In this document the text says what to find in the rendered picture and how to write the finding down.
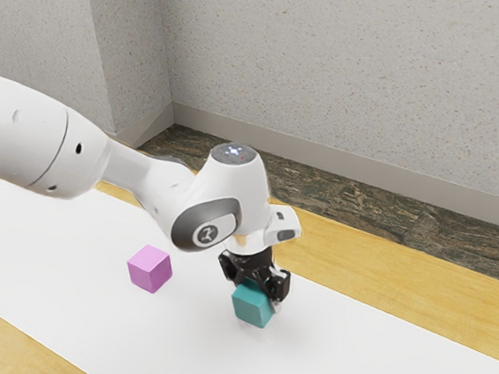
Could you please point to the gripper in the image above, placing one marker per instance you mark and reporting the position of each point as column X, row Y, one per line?
column 255, row 261

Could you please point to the teal block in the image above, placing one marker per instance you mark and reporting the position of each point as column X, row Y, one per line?
column 251, row 307

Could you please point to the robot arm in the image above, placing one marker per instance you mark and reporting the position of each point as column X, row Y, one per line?
column 101, row 164

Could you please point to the pink block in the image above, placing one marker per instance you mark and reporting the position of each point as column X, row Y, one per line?
column 149, row 268

